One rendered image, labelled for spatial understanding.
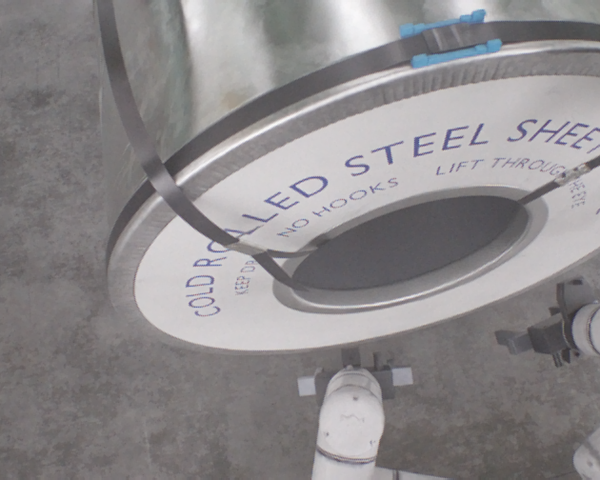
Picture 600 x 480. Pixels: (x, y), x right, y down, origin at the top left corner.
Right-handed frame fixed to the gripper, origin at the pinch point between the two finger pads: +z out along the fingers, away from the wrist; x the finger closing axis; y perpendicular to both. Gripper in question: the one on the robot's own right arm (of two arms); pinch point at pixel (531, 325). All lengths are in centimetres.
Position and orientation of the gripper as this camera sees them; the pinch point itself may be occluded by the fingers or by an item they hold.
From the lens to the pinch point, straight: 122.1
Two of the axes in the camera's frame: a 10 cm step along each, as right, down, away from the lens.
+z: -2.0, 0.9, 9.8
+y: 3.3, 9.4, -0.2
